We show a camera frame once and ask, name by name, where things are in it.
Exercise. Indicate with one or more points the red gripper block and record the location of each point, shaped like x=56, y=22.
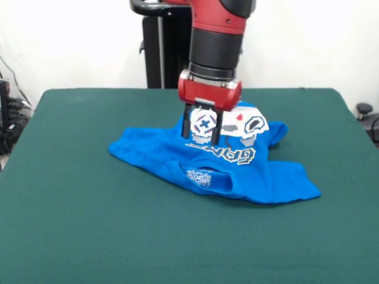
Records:
x=207, y=93

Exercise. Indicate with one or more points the blue printed t-shirt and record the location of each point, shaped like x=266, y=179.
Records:
x=251, y=177

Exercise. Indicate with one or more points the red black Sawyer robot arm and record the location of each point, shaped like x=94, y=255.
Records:
x=216, y=41

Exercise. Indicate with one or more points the dark green table cloth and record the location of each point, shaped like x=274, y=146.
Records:
x=89, y=133

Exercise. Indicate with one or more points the black electronics box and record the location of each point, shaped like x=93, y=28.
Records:
x=3, y=103

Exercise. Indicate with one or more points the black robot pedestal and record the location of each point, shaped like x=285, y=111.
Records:
x=168, y=59

